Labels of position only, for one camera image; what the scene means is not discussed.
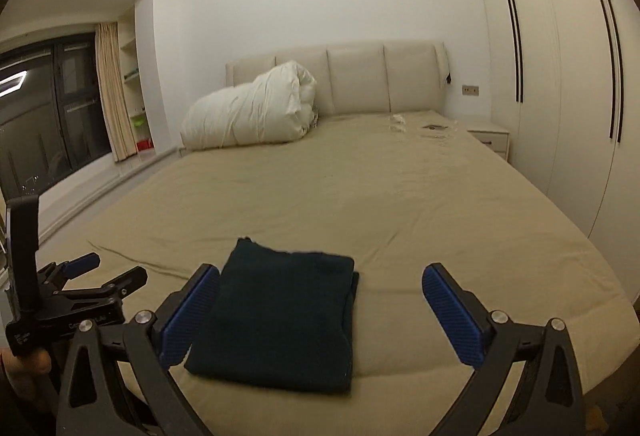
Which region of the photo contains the beige curtain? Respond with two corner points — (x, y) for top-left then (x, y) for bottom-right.
(95, 22), (137, 163)

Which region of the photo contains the person's left hand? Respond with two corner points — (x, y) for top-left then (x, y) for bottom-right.
(0, 348), (52, 417)

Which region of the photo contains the rolled white duvet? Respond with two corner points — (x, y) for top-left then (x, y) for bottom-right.
(179, 60), (321, 151)

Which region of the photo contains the white built-in shelf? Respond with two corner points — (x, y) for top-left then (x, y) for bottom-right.
(119, 20), (154, 157)

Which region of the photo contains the beige padded headboard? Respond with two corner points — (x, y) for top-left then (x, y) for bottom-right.
(225, 40), (451, 127)

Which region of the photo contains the dark window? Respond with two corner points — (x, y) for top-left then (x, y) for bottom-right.
(0, 33), (112, 207)

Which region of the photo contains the bed with beige sheet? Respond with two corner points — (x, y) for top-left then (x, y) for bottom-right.
(37, 108), (628, 399)

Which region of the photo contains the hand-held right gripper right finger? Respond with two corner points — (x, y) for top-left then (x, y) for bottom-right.
(421, 262), (586, 436)

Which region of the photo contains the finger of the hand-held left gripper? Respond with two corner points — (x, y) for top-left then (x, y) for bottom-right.
(37, 252), (101, 285)
(62, 266), (149, 305)

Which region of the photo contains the black wardrobe handle bar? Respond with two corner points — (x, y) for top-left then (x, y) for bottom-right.
(508, 0), (524, 103)
(580, 0), (616, 139)
(589, 0), (625, 143)
(503, 0), (520, 103)

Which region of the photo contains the white nightstand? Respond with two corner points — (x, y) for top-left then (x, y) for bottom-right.
(467, 122), (511, 161)

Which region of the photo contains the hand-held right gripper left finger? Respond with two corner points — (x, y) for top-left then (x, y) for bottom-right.
(55, 263), (223, 436)

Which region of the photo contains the dark teal knit sweater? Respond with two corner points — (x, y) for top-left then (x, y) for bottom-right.
(184, 237), (361, 395)

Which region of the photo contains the white wardrobe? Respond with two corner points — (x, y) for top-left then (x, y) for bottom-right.
(469, 0), (640, 241)

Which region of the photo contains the clear plastic packet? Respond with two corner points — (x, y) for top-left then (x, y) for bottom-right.
(419, 121), (451, 139)

